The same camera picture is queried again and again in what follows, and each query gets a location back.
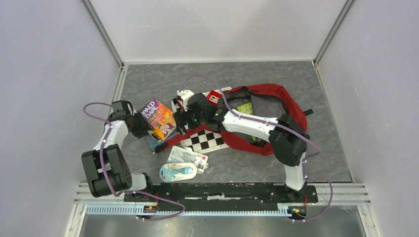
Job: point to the purple colourful book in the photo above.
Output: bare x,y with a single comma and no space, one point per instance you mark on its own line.
160,118

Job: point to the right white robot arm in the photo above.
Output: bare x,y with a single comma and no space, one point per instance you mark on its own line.
287,140

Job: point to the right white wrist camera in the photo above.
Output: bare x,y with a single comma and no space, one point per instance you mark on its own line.
184,96

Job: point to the packaged ruler set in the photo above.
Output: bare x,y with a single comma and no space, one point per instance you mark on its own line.
182,155

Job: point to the blue packaged correction tape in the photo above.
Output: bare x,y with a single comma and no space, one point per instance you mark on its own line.
173,172

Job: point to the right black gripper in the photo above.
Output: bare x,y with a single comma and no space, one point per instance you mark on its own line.
181,116

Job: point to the green treehouse book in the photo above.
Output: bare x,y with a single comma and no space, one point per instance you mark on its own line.
245,108

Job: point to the red student backpack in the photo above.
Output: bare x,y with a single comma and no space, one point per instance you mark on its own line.
268,100

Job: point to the red window toy block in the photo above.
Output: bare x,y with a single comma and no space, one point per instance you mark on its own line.
214,97

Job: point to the dark blue book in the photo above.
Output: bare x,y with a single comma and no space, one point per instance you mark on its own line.
153,143

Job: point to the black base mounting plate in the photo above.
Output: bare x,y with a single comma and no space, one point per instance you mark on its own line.
224,196

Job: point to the black white chess mat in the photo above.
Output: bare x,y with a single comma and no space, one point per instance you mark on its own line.
200,140

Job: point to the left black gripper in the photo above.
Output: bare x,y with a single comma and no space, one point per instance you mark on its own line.
145,127

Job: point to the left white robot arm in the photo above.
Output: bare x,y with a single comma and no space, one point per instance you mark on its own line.
106,170

